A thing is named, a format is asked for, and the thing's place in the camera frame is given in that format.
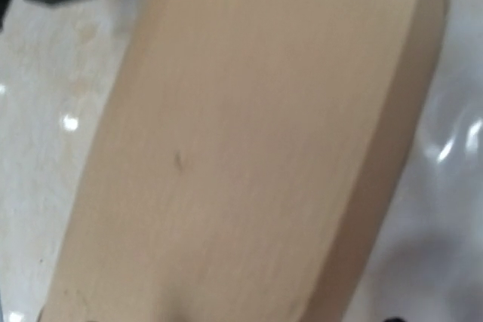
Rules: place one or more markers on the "brown cardboard paper box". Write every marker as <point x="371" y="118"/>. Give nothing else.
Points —
<point x="245" y="160"/>

